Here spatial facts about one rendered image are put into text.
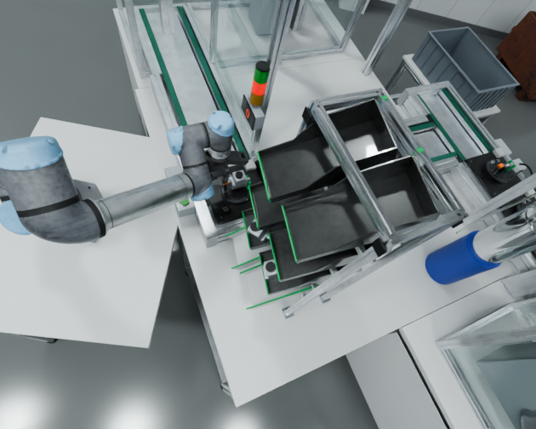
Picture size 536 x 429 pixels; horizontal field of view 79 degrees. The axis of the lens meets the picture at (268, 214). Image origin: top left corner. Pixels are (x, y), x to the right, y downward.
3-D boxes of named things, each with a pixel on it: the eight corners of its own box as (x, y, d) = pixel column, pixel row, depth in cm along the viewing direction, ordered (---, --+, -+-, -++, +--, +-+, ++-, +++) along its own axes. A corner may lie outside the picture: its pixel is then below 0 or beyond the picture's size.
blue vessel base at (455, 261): (436, 289, 145) (483, 273, 121) (418, 258, 150) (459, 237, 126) (462, 278, 150) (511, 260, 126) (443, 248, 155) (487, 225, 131)
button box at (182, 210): (179, 217, 133) (178, 211, 128) (165, 175, 140) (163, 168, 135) (196, 213, 135) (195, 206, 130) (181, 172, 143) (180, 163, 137)
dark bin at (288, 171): (270, 203, 74) (262, 190, 67) (259, 156, 79) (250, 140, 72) (393, 166, 70) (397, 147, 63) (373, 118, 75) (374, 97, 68)
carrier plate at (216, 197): (217, 225, 129) (218, 223, 127) (199, 175, 138) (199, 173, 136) (271, 209, 137) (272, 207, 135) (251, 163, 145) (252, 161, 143)
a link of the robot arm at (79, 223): (48, 270, 65) (225, 194, 99) (26, 219, 61) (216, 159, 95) (32, 260, 72) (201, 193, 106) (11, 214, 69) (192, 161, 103)
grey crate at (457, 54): (454, 117, 236) (478, 93, 216) (409, 58, 257) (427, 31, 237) (494, 107, 249) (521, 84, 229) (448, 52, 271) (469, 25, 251)
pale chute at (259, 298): (253, 309, 114) (246, 309, 110) (247, 273, 119) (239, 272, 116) (324, 286, 102) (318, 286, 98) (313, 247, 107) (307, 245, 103)
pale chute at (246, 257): (239, 270, 119) (231, 269, 116) (233, 237, 124) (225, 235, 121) (305, 243, 107) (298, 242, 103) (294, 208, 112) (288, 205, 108)
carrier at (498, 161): (491, 199, 162) (512, 186, 151) (463, 161, 171) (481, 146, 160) (522, 188, 170) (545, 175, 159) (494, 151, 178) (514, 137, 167)
